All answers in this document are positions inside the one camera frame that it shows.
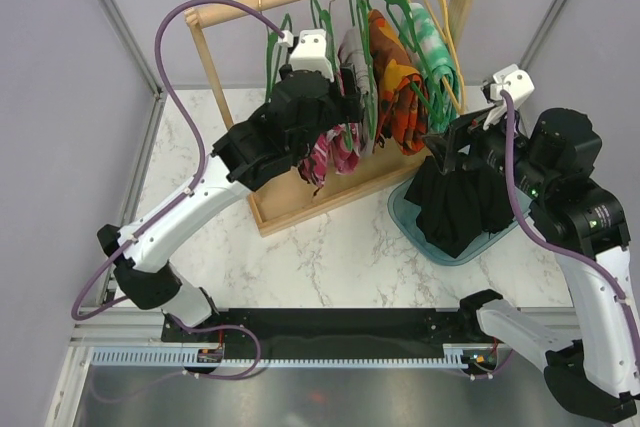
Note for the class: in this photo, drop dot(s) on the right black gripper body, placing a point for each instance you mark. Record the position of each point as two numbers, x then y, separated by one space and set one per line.
489 143

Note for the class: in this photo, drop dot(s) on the green hanger with pink trousers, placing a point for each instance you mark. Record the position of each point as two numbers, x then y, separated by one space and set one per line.
325 12

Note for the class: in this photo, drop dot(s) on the grey trousers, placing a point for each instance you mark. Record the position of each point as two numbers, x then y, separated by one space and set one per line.
351 52

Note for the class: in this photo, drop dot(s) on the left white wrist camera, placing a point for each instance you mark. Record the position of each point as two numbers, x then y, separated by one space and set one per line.
310 52

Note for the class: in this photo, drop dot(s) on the green white tie-dye trousers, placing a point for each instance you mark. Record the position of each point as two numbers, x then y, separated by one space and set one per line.
443 96

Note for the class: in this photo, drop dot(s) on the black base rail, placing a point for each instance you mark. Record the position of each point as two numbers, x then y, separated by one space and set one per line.
342 337

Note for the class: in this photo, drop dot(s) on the orange patterned trousers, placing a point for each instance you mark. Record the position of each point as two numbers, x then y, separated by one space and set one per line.
401 115

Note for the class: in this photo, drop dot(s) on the green hanger with black trousers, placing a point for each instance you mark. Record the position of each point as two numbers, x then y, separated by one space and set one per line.
273 55

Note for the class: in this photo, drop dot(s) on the black trousers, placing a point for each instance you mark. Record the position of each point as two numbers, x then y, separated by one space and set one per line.
457 207

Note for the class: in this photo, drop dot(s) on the blue transparent plastic bin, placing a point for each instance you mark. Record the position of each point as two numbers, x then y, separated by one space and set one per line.
404 214

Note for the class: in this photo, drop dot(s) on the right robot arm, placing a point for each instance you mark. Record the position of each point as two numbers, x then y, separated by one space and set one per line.
596 373

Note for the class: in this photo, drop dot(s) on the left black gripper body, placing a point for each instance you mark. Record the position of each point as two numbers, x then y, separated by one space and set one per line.
345 109

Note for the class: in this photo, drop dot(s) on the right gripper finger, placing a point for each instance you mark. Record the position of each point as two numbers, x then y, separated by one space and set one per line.
442 149
459 135

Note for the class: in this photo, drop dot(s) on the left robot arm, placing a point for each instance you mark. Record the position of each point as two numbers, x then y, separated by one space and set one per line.
278 136

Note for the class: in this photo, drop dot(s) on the yellow hanger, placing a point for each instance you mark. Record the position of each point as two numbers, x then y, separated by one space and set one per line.
439 11

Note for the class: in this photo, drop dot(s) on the green hanger with tie-dye trousers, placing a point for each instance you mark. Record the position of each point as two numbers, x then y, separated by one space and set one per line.
410 36

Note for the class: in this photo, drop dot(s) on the pink camouflage trousers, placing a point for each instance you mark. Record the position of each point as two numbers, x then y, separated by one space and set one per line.
314 169

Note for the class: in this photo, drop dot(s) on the green hanger with orange trousers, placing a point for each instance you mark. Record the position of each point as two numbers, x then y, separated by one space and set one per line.
396 11

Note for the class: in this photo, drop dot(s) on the green hanger with grey trousers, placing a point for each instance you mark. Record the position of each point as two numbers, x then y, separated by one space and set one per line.
359 20

